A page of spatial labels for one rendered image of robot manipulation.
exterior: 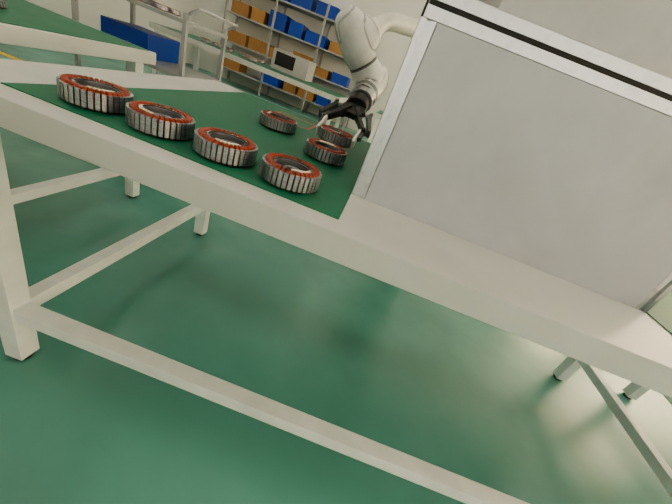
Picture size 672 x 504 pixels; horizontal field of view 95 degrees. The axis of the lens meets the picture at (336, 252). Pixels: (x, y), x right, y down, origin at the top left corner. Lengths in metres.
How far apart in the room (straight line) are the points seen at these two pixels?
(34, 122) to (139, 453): 0.77
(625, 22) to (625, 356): 0.52
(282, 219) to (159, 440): 0.75
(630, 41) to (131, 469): 1.32
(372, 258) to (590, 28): 0.51
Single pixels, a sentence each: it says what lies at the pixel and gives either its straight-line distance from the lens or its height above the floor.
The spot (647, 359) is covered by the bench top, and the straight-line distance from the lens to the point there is 0.69.
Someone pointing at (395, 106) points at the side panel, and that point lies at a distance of 0.65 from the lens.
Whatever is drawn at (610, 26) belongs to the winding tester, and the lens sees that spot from 0.74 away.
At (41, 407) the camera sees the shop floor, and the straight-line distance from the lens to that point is 1.16.
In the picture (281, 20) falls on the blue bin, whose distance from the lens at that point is 7.74.
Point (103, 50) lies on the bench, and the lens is 1.69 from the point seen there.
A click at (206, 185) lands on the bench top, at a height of 0.74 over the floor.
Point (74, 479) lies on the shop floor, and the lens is 1.05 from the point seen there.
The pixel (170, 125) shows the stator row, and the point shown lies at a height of 0.78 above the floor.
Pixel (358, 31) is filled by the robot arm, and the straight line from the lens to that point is 1.20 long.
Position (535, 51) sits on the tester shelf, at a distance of 0.68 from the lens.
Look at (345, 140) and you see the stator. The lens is 0.98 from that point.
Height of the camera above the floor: 0.95
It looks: 28 degrees down
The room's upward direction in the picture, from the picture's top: 22 degrees clockwise
